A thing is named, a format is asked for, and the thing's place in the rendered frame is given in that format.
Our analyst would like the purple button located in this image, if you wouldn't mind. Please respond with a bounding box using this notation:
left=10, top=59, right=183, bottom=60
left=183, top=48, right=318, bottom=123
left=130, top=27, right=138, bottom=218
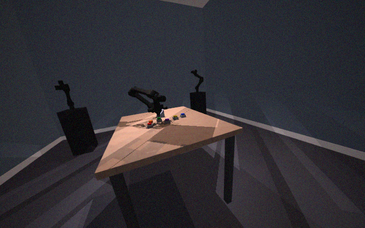
left=164, top=118, right=171, bottom=124

